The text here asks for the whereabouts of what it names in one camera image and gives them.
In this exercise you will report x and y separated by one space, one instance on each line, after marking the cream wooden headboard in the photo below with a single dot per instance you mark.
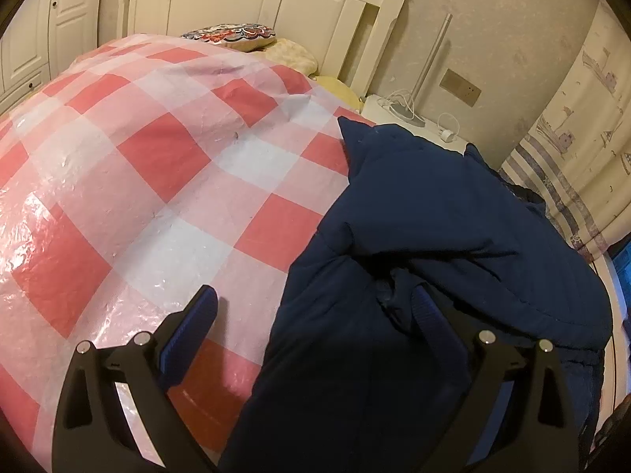
326 28

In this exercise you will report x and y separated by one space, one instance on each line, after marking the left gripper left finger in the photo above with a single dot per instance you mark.
91 433

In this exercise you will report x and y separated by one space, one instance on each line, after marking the white nightstand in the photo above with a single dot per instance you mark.
375 110

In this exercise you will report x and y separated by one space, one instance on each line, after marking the red white checkered bed cover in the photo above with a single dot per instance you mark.
149 168

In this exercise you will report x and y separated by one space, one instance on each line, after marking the white desk lamp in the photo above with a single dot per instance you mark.
402 104

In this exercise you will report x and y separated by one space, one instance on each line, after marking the cream floral pillow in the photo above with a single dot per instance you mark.
290 54

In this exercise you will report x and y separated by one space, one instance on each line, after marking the gold wall switch plate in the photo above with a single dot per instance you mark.
461 88

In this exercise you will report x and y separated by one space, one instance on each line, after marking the white charger with cable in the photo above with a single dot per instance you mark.
449 127

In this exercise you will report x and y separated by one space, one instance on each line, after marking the navy blue puffer jacket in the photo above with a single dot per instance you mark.
361 373

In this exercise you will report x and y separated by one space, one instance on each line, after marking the patterned red blue pillow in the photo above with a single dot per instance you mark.
243 37

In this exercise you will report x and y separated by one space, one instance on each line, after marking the yellow pillow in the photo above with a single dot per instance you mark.
340 90

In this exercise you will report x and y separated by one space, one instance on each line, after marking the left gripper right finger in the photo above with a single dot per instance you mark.
515 415

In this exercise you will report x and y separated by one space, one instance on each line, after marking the white wardrobe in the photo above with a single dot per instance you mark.
43 38

